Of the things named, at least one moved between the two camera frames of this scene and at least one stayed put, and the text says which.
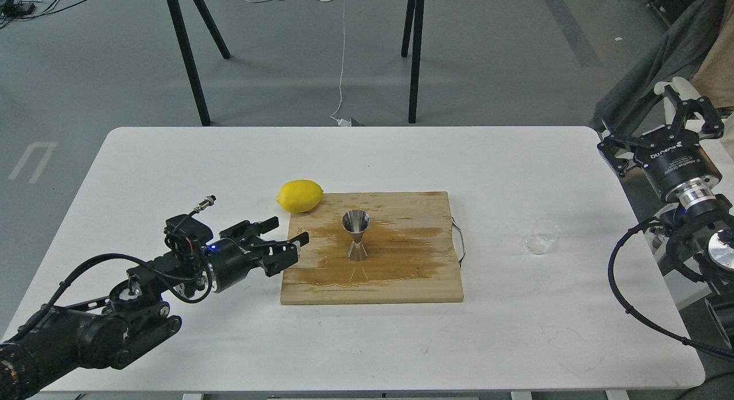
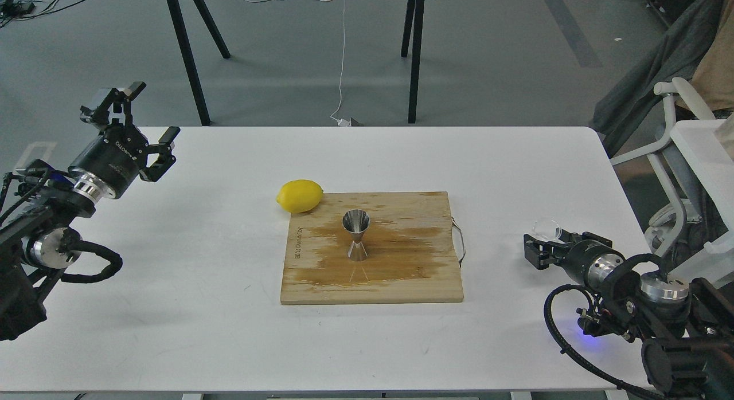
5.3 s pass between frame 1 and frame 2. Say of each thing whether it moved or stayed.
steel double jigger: stayed
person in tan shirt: stayed
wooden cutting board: stayed
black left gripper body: moved
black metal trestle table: stayed
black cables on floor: stayed
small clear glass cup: stayed
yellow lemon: stayed
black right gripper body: moved
